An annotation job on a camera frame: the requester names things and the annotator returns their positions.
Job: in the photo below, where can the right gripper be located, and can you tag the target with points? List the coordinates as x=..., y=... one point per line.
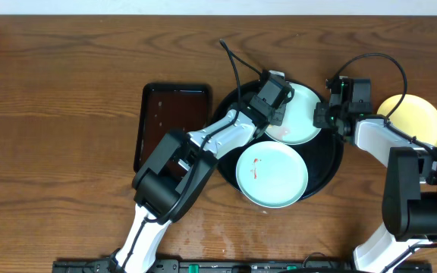
x=319, y=120

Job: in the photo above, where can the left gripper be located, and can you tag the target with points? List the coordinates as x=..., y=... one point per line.
x=276, y=114

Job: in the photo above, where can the pale green plate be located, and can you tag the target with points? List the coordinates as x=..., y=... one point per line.
x=297, y=125

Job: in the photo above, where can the light blue plate front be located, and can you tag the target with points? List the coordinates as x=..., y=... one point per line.
x=272, y=174

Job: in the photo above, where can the yellow plate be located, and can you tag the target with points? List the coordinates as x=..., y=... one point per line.
x=417, y=118

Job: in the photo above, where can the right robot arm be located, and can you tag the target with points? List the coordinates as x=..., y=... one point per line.
x=409, y=203

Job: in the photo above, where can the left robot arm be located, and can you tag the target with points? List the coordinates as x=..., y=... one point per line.
x=177, y=152

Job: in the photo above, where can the black round tray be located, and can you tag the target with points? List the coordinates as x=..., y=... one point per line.
x=322, y=154

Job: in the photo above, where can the black rectangular tray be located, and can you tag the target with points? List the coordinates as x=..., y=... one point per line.
x=168, y=106

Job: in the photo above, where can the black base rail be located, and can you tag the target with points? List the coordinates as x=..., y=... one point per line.
x=175, y=266

